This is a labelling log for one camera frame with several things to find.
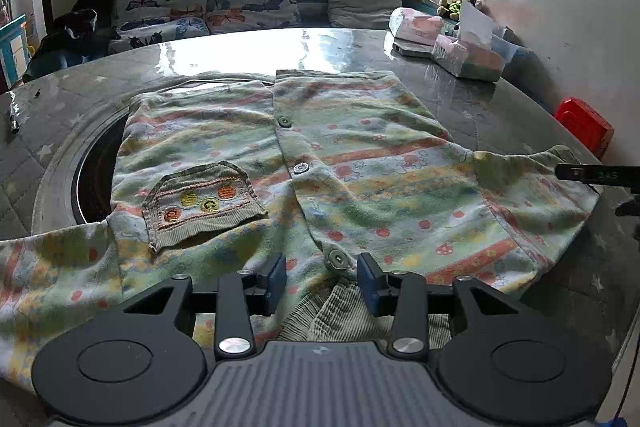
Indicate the green plush toy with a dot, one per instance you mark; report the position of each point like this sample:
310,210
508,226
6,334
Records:
450,8

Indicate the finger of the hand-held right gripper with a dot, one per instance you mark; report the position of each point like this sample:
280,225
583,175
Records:
595,173

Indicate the green printed button-up pajama top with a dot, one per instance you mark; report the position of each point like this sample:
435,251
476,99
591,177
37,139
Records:
375,167

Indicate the blue cabinet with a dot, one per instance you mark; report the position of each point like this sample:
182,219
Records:
12,49

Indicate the grey pillow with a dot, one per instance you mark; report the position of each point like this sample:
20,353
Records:
362,2

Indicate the round recessed table hob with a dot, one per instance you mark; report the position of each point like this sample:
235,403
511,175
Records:
95,172

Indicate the red box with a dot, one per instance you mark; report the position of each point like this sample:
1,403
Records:
582,127

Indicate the white paper sheet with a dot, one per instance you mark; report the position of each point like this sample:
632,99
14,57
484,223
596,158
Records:
474,24

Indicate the black marker pen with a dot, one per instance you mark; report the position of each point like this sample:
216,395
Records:
14,114

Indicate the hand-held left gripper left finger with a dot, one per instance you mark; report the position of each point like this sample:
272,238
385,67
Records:
277,279

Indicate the grey flat device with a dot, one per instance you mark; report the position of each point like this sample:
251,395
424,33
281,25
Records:
412,51

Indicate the dark clothes pile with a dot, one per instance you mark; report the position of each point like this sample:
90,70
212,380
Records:
70,37

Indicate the pink tissue pack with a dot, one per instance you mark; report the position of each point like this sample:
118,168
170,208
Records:
467,59
415,24

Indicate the clear plastic container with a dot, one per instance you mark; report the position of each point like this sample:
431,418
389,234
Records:
510,44

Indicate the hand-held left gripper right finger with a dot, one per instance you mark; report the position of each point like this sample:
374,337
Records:
366,279

